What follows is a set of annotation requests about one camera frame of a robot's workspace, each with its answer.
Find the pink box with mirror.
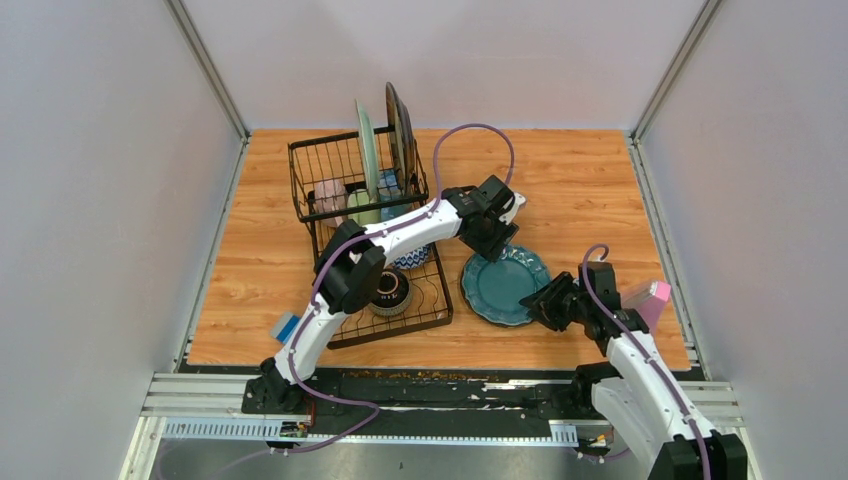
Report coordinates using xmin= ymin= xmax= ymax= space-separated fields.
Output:
xmin=622 ymin=280 xmax=672 ymax=333

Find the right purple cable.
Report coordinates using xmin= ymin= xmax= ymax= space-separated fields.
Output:
xmin=580 ymin=243 xmax=713 ymax=480

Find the white black bowl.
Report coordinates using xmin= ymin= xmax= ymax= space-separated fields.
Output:
xmin=393 ymin=245 xmax=430 ymax=270

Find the blue green striped sponge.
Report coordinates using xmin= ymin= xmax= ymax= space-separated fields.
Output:
xmin=270 ymin=312 xmax=300 ymax=344

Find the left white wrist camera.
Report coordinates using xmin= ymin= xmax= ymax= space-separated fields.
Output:
xmin=499 ymin=192 xmax=527 ymax=225

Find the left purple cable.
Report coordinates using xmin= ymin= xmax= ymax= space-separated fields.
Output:
xmin=264 ymin=123 xmax=516 ymax=458

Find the dark brown speckled bowl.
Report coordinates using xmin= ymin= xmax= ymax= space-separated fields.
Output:
xmin=368 ymin=268 xmax=412 ymax=317

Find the black rimmed white plate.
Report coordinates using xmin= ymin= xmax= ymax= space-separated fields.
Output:
xmin=385 ymin=82 xmax=416 ymax=193

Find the light green mug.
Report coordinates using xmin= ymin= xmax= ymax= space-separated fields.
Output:
xmin=347 ymin=188 xmax=380 ymax=228

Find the black wire dish rack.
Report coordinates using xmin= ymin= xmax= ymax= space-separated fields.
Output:
xmin=288 ymin=127 xmax=454 ymax=349

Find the purple cable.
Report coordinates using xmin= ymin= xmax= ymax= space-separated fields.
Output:
xmin=580 ymin=243 xmax=713 ymax=480
xmin=264 ymin=123 xmax=516 ymax=458

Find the pink ceramic mug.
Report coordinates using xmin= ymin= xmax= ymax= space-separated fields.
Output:
xmin=314 ymin=179 xmax=348 ymax=214

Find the dark teal scalloped plate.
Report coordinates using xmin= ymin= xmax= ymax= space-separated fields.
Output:
xmin=460 ymin=245 xmax=551 ymax=327

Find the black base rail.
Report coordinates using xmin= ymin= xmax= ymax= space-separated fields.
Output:
xmin=141 ymin=369 xmax=611 ymax=446

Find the blue butterfly mug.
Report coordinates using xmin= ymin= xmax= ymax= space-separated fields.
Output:
xmin=378 ymin=169 xmax=410 ymax=222

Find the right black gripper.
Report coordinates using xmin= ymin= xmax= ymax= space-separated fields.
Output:
xmin=518 ymin=272 xmax=589 ymax=332

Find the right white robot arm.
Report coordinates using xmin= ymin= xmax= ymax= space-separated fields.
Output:
xmin=520 ymin=261 xmax=748 ymax=479

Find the light blue scalloped plate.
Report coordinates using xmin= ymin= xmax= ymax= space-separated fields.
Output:
xmin=355 ymin=100 xmax=379 ymax=202

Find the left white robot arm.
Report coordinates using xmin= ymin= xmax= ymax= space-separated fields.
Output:
xmin=242 ymin=176 xmax=527 ymax=414

